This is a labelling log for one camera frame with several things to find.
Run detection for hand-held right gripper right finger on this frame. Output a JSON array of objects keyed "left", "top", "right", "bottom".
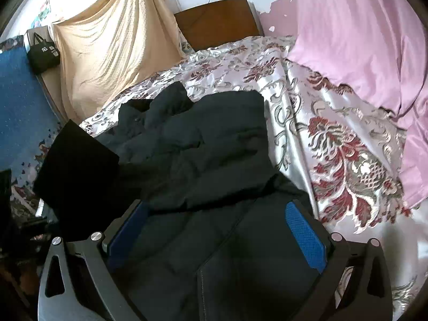
[{"left": 285, "top": 199, "right": 394, "bottom": 321}]

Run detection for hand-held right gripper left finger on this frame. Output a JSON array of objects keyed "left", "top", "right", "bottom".
[{"left": 37, "top": 199, "right": 151, "bottom": 321}]

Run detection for black trousers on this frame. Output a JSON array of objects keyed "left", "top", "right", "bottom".
[{"left": 95, "top": 82, "right": 330, "bottom": 321}]

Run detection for floral satin bedspread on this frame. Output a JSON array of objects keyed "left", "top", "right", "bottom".
[{"left": 79, "top": 35, "right": 422, "bottom": 315}]

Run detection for black folded cloth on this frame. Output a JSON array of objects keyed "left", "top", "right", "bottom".
[{"left": 32, "top": 120, "right": 121, "bottom": 223}]

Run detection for beige draped cloth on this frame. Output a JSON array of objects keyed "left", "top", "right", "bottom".
[{"left": 50, "top": 0, "right": 188, "bottom": 124}]

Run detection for black tote bag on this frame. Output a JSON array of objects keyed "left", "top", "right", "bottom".
[{"left": 27, "top": 33, "right": 61, "bottom": 74}]

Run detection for pink curtain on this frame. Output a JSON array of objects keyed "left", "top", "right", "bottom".
[{"left": 259, "top": 0, "right": 428, "bottom": 209}]

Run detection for brown wooden headboard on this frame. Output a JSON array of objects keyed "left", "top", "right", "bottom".
[{"left": 174, "top": 0, "right": 264, "bottom": 51}]

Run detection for wall poster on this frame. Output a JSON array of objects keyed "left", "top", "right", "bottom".
[{"left": 31, "top": 0, "right": 51, "bottom": 29}]

